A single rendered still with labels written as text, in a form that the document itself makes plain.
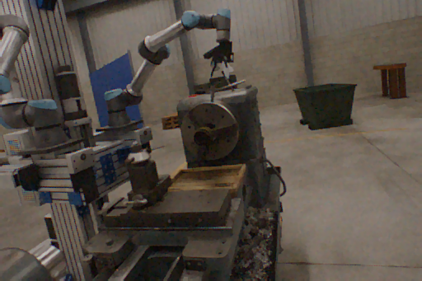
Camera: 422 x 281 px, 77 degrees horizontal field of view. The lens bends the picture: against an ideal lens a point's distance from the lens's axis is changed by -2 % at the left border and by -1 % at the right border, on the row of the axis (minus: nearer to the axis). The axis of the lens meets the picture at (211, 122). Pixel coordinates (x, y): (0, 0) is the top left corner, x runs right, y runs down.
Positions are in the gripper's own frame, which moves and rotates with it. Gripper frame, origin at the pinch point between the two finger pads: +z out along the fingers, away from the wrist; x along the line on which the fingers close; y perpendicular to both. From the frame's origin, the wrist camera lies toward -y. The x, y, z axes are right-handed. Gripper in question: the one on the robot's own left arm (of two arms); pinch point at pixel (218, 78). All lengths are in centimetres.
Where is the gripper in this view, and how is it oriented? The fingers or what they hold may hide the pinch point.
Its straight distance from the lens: 146.3
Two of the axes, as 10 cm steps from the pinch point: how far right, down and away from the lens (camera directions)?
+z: -0.3, 9.8, 2.0
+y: 8.1, -0.9, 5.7
